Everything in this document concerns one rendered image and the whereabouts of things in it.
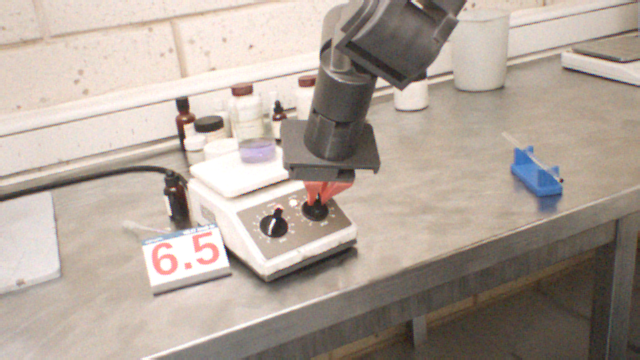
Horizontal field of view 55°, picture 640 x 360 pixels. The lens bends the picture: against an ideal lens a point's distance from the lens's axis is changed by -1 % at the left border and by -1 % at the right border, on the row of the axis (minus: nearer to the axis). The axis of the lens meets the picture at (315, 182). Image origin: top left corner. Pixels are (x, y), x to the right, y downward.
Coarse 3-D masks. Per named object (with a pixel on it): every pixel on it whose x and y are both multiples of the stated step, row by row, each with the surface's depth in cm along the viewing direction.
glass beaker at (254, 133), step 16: (240, 112) 78; (256, 112) 74; (240, 128) 75; (256, 128) 75; (272, 128) 77; (240, 144) 76; (256, 144) 76; (272, 144) 77; (240, 160) 78; (256, 160) 76; (272, 160) 77
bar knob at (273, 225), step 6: (276, 210) 69; (270, 216) 70; (276, 216) 69; (264, 222) 69; (270, 222) 68; (276, 222) 68; (282, 222) 70; (264, 228) 69; (270, 228) 67; (276, 228) 69; (282, 228) 69; (270, 234) 68; (276, 234) 69; (282, 234) 69
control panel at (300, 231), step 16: (304, 192) 74; (256, 208) 71; (272, 208) 71; (288, 208) 72; (336, 208) 73; (256, 224) 70; (288, 224) 70; (304, 224) 71; (320, 224) 71; (336, 224) 72; (352, 224) 72; (256, 240) 68; (272, 240) 68; (288, 240) 69; (304, 240) 69; (272, 256) 67
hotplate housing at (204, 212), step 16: (192, 192) 79; (208, 192) 75; (256, 192) 74; (272, 192) 73; (288, 192) 74; (192, 208) 82; (208, 208) 76; (224, 208) 72; (240, 208) 71; (224, 224) 72; (240, 224) 69; (224, 240) 74; (240, 240) 69; (320, 240) 70; (336, 240) 71; (352, 240) 73; (240, 256) 71; (256, 256) 67; (288, 256) 68; (304, 256) 69; (320, 256) 71; (256, 272) 69; (272, 272) 67; (288, 272) 69
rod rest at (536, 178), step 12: (516, 156) 87; (528, 156) 87; (516, 168) 86; (528, 168) 86; (540, 168) 79; (552, 168) 79; (528, 180) 82; (540, 180) 80; (552, 180) 80; (540, 192) 79; (552, 192) 80
